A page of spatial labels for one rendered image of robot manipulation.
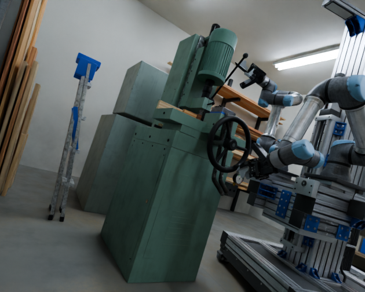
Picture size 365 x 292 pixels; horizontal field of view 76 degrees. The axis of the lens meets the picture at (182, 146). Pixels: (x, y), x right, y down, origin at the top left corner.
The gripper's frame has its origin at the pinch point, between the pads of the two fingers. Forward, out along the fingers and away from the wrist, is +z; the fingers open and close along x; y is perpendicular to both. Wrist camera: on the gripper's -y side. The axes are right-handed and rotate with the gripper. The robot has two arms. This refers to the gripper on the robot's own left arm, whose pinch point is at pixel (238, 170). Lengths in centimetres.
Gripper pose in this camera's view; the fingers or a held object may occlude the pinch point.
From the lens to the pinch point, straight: 118.2
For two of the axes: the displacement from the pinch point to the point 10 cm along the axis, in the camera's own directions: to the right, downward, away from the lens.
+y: 0.1, 9.0, -4.4
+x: 8.3, 2.4, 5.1
